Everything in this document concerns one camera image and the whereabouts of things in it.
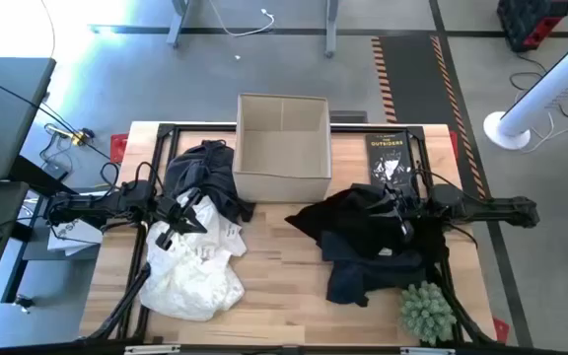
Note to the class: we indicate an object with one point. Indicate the dark grey floor box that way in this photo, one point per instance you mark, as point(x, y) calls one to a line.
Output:
point(348, 117)

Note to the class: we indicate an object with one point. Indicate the beige fabric storage box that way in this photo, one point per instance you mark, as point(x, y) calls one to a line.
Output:
point(284, 148)

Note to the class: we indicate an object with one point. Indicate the black hazard-striped floor mat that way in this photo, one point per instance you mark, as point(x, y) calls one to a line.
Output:
point(412, 74)

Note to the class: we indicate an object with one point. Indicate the silver frame bracket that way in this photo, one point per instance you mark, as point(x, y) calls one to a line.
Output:
point(151, 349)
point(427, 351)

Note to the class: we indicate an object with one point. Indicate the green artificial plant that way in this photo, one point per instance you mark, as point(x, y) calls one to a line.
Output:
point(427, 313)

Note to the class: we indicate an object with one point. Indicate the black and red crate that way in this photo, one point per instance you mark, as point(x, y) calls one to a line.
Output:
point(530, 22)

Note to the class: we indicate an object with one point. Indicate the grey desk leg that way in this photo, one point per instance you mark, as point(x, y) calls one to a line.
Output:
point(331, 27)
point(178, 22)

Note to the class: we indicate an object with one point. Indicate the red table clamp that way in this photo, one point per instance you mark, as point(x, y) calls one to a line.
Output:
point(454, 143)
point(501, 329)
point(119, 147)

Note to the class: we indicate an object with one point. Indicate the large white garment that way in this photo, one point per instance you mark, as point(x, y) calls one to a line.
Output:
point(190, 291)

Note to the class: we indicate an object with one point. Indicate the dark navy garment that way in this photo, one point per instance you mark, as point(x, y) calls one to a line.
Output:
point(363, 281)

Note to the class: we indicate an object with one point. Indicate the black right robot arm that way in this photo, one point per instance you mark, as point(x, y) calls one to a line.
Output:
point(481, 207)

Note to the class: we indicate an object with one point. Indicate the black garment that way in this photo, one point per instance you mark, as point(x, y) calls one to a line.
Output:
point(205, 172)
point(348, 217)

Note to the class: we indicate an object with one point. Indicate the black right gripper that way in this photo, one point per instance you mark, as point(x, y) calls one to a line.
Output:
point(401, 203)

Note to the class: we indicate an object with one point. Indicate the black Outsiders book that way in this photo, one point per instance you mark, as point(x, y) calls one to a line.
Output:
point(387, 158)

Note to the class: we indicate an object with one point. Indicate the white printed paper sheet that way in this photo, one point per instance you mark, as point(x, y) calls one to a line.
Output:
point(74, 239)

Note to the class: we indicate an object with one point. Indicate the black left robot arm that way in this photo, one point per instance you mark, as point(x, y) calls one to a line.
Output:
point(116, 199)

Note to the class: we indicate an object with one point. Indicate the dark grey desk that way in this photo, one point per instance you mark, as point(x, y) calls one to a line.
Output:
point(3, 118)

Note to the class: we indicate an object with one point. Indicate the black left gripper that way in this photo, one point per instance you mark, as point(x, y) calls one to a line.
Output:
point(180, 219)

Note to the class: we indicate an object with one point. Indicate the brass yellow floor fitting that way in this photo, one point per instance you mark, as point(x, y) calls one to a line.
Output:
point(74, 136)

